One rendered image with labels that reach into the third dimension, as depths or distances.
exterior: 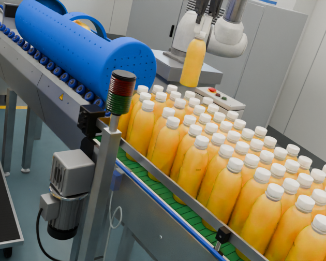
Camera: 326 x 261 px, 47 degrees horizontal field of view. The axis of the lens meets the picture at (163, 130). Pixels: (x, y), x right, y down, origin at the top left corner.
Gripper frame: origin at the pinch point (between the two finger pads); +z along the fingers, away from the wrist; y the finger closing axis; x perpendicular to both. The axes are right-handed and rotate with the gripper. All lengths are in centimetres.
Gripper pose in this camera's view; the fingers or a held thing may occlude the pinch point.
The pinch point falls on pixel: (203, 25)
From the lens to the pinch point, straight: 147.0
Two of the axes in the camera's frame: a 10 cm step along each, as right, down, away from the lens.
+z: -2.4, 8.9, 3.9
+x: 6.2, 4.5, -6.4
